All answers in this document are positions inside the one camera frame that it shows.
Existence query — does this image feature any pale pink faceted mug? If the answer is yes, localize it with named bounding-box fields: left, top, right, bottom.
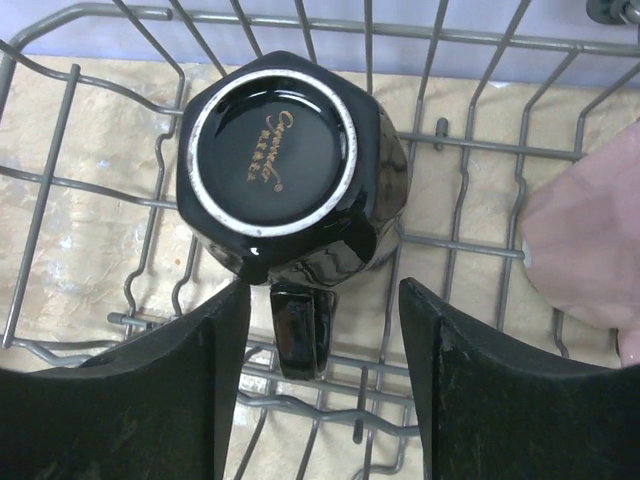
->
left=521, top=123, right=639, bottom=366

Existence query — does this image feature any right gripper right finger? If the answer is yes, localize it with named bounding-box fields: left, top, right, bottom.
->
left=399, top=278, right=639, bottom=479

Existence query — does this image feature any black cup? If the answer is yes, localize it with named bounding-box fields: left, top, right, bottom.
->
left=176, top=51, right=411, bottom=380

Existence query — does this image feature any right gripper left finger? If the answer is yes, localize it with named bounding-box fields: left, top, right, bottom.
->
left=1, top=282, right=250, bottom=479

